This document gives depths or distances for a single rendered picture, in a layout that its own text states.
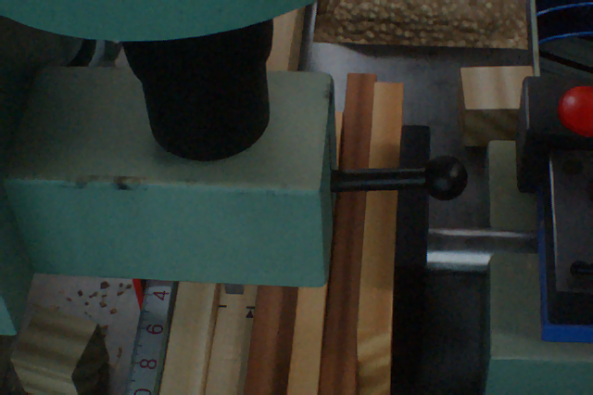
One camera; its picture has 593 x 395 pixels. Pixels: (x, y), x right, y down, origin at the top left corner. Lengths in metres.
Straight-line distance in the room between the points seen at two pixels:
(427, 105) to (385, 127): 0.12
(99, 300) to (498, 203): 0.29
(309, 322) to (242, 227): 0.09
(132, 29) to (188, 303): 0.27
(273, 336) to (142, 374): 0.07
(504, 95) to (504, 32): 0.09
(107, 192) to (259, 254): 0.07
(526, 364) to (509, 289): 0.04
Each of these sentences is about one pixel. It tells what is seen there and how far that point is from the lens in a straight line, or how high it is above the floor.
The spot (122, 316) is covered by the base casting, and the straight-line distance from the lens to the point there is 0.79.
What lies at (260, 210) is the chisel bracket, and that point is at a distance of 0.50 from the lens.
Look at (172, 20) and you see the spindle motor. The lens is 0.36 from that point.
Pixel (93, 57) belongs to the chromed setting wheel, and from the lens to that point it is 0.66.
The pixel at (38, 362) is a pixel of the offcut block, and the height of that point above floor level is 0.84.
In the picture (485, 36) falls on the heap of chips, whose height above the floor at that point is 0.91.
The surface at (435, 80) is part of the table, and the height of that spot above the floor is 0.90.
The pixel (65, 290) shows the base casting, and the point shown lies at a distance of 0.81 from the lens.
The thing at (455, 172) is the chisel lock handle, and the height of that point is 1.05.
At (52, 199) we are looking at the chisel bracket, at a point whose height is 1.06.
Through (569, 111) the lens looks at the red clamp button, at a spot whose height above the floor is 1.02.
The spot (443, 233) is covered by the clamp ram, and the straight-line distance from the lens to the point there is 0.61.
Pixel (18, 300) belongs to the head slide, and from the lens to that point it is 0.55.
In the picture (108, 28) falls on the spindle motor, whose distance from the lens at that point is 0.37.
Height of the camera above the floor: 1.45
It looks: 50 degrees down
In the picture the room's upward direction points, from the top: 4 degrees counter-clockwise
